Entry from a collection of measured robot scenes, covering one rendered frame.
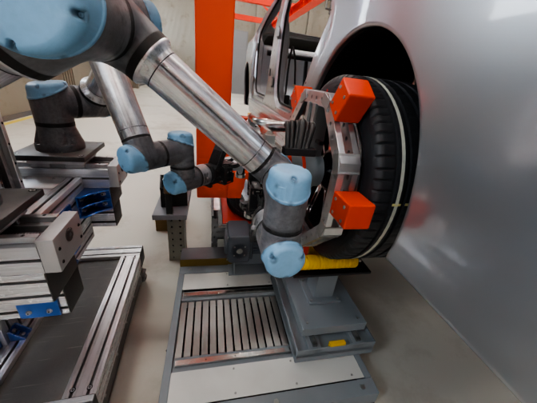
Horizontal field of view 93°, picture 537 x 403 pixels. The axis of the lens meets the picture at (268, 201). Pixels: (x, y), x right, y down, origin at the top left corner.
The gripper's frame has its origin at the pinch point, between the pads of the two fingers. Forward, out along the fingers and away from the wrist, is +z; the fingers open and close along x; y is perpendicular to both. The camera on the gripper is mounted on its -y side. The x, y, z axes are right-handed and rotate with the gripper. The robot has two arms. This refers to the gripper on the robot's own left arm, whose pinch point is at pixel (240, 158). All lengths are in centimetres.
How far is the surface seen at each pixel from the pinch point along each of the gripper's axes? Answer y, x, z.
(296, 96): -25.6, 12.9, 16.4
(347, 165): -12, 47, -15
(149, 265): 83, -60, -10
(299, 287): 61, 31, 12
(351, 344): 67, 62, 3
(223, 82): -27.2, -23.1, 13.3
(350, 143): -17.0, 45.2, -10.2
